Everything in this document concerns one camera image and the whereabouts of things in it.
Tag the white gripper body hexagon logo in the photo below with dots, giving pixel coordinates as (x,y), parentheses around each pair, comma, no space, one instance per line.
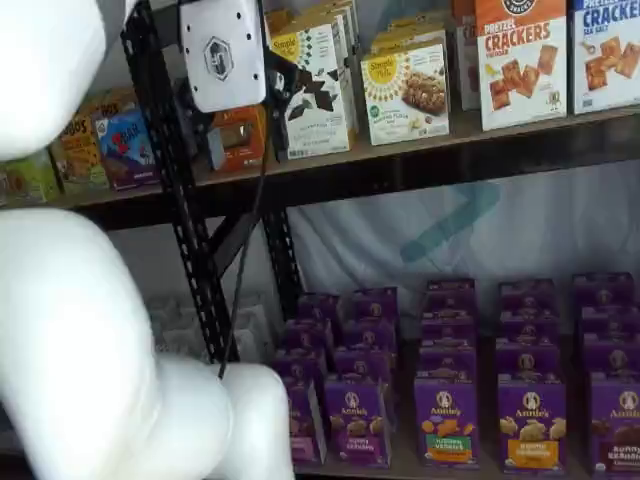
(225,55)

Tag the Pretzel Crackers cheddar box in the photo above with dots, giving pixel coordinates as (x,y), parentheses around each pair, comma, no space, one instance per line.
(520,60)

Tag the blue ZBar box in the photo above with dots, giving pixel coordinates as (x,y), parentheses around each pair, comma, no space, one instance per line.
(125,150)

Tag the purple Annie's box pink label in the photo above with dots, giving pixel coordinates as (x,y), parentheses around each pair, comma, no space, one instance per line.
(300,440)
(307,335)
(320,307)
(300,365)

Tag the green snack box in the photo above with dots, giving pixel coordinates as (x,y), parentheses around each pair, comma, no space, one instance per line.
(25,180)

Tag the yellow Bobo's box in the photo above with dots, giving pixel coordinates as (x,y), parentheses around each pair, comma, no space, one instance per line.
(75,150)

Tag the dark red cracker box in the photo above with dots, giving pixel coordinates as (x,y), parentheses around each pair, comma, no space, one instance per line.
(465,75)

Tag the purple Annie's box brown label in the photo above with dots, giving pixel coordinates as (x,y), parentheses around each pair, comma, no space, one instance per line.
(607,320)
(602,290)
(612,352)
(617,430)

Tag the purple Annie's box green label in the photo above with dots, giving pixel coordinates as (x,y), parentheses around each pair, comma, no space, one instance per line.
(447,327)
(447,360)
(447,430)
(450,295)

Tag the Pretzel Crackers sea salt box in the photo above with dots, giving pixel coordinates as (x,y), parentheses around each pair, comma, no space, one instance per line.
(610,75)

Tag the orange cracker box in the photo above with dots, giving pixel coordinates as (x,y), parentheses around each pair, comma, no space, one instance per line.
(245,145)

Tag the purple Annie's box orange label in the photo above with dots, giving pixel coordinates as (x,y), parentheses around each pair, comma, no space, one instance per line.
(532,430)
(527,325)
(527,360)
(525,295)

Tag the white backdrop sheet teal logo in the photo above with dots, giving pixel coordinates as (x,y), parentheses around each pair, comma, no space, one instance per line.
(375,240)

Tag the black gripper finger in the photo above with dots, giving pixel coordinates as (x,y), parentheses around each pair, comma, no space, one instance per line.
(280,100)
(216,150)

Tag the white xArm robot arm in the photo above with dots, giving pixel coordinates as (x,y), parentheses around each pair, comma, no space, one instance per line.
(50,325)

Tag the Simple Mills yellow bar box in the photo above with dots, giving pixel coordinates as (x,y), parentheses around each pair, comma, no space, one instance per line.
(410,35)
(405,120)

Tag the Simple Mills dark cracker box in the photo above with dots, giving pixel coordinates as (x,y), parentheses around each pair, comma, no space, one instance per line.
(320,135)
(320,15)

